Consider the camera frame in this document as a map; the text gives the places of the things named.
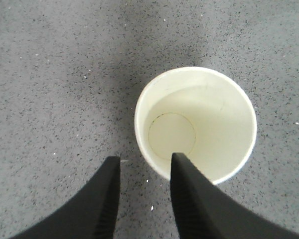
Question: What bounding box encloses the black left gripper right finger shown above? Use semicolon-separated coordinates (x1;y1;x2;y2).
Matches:
170;153;299;239

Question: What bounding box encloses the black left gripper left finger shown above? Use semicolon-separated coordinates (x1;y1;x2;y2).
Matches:
14;156;121;239

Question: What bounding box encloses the brown paper cup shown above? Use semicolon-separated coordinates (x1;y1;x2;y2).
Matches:
134;67;257;184

